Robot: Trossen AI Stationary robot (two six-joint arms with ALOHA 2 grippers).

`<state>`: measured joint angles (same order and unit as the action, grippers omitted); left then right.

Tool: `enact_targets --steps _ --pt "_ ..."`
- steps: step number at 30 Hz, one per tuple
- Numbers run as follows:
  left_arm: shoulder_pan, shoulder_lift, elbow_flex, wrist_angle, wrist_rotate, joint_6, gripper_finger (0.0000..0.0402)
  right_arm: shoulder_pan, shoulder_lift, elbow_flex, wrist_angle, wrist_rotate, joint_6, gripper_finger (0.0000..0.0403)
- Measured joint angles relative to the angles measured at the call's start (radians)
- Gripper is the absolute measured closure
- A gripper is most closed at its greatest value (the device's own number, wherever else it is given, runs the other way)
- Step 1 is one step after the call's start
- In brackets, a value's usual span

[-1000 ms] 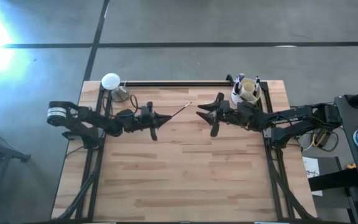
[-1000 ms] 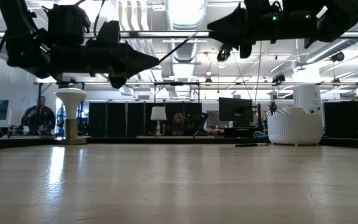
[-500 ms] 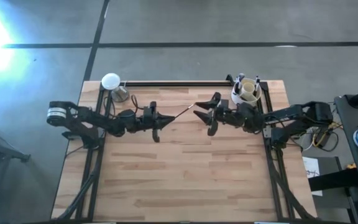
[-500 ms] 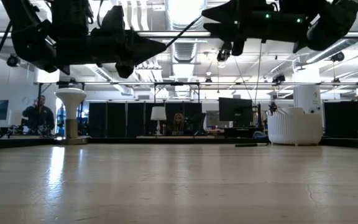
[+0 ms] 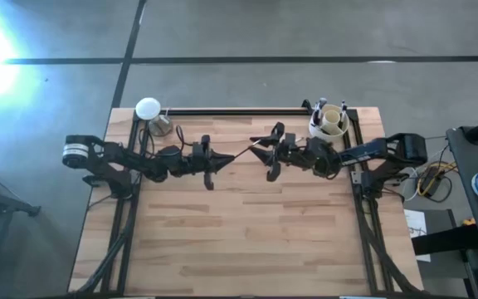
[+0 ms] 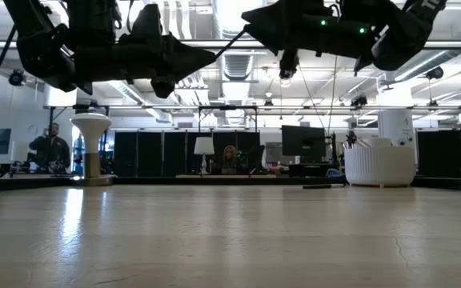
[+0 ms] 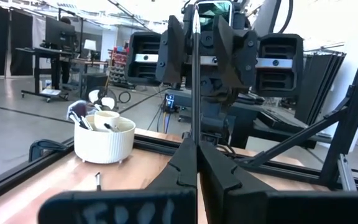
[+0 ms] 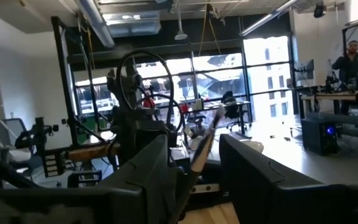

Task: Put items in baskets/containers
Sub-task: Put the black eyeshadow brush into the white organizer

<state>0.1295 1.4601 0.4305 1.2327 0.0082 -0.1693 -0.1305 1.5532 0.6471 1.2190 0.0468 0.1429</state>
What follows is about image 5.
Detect white paper sheet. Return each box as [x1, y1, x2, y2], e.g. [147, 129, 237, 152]
[403, 208, 432, 263]

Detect white ribbed brush organizer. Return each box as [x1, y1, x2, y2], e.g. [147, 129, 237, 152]
[308, 103, 351, 145]

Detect grey metal stand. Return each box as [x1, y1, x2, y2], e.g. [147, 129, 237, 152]
[0, 164, 43, 299]

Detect black cart base beam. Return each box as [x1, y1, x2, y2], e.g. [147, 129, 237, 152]
[411, 225, 478, 257]

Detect yellow cable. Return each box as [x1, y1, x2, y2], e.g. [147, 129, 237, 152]
[417, 162, 459, 199]

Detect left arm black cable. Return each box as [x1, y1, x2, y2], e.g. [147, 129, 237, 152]
[139, 124, 187, 159]

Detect grey cart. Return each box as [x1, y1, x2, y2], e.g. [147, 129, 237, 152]
[446, 124, 478, 258]

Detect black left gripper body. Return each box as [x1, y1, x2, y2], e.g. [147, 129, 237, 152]
[184, 134, 220, 192]

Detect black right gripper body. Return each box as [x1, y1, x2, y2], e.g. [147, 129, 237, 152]
[266, 121, 319, 183]

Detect white lamp on stand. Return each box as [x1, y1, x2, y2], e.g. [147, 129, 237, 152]
[134, 96, 174, 138]

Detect black power brick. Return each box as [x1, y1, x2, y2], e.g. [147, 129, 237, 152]
[423, 165, 446, 196]

